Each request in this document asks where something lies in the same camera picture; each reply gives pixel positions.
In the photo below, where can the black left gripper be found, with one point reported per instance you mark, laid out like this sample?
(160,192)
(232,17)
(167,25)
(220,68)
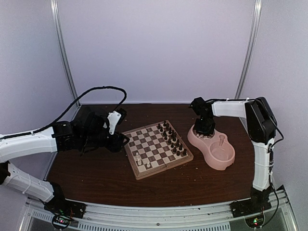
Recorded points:
(116,145)

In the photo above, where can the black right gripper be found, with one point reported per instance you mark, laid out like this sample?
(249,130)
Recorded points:
(211,131)

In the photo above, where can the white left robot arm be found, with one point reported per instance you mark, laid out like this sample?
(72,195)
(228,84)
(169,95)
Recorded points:
(57,137)

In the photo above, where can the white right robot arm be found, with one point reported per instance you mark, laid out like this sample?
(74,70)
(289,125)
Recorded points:
(261,128)

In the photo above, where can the pile of white chess pieces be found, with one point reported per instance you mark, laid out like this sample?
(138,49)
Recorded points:
(204,137)

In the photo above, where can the dark chess pieces row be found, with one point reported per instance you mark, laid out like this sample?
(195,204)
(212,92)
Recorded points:
(169,146)

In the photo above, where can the wooden chess board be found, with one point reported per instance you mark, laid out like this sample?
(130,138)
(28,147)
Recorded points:
(155,148)

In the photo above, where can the left circuit board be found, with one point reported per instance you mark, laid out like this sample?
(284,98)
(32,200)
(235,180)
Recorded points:
(60,222)

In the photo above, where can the circuit board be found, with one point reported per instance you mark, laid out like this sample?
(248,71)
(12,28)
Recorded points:
(255,222)
(60,222)

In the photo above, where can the right circuit board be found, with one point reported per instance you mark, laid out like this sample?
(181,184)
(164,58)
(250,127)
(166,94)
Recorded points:
(255,222)

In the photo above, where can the pink double pet bowl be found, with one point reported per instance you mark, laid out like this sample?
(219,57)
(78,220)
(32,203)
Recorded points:
(218,152)

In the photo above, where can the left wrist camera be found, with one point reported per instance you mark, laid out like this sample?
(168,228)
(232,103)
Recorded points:
(115,118)

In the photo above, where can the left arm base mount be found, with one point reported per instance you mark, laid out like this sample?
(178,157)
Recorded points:
(69,209)

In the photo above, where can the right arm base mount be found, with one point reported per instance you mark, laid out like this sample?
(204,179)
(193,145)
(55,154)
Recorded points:
(246,207)

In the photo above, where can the aluminium front rail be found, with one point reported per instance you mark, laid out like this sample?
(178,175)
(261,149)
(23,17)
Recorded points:
(211,217)

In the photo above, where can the left aluminium frame post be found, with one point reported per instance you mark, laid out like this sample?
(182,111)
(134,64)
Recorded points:
(59,33)

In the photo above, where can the aluminium frame post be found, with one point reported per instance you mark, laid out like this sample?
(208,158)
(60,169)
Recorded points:
(251,43)
(59,33)

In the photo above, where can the right aluminium frame post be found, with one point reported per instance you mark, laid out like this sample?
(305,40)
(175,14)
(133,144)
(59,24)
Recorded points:
(251,43)

